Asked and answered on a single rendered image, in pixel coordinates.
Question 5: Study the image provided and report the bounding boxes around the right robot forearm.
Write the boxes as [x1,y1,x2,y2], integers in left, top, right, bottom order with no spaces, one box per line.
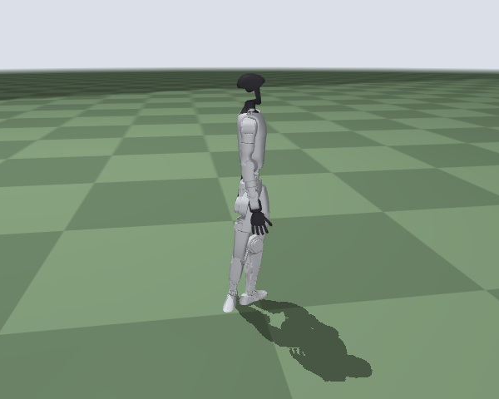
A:
[242,160,259,209]

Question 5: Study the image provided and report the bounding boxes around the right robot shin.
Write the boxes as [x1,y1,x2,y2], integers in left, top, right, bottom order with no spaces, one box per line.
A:
[229,254,244,296]

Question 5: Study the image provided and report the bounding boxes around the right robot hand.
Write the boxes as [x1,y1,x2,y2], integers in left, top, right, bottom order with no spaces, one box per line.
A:
[249,199,272,235]

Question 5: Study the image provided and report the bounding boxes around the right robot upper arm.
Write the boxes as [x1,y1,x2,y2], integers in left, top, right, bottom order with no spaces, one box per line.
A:
[240,117,258,172]

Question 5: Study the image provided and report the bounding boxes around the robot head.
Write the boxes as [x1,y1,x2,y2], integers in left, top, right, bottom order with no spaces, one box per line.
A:
[237,73,265,114]

